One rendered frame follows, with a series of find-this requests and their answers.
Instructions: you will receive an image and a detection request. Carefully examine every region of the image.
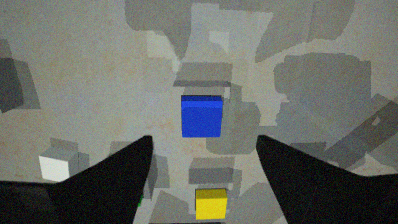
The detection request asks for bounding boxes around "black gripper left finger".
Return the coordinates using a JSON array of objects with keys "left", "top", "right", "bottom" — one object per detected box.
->
[{"left": 0, "top": 135, "right": 154, "bottom": 224}]

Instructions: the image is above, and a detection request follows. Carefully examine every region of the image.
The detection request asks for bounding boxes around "red button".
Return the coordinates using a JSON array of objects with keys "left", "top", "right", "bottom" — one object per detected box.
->
[{"left": 0, "top": 57, "right": 24, "bottom": 114}]

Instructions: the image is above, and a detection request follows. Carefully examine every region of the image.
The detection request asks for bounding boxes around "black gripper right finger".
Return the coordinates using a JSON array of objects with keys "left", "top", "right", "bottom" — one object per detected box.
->
[{"left": 256, "top": 135, "right": 398, "bottom": 224}]

